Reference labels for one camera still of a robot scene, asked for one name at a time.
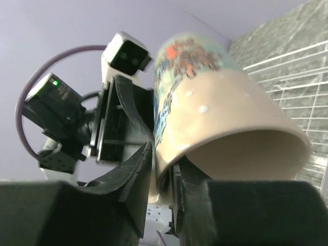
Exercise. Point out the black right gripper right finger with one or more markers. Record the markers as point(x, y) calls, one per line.
point(208, 212)

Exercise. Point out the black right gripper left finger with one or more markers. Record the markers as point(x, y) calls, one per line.
point(111, 211)

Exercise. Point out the white wire dish rack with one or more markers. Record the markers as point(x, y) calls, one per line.
point(297, 81)

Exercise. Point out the beige tall printed mug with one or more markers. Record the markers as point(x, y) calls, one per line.
point(208, 110)

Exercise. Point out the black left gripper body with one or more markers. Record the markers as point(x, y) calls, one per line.
point(123, 121)

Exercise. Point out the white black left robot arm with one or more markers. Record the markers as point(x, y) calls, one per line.
point(66, 119)

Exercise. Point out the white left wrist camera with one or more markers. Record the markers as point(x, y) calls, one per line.
point(124, 55)

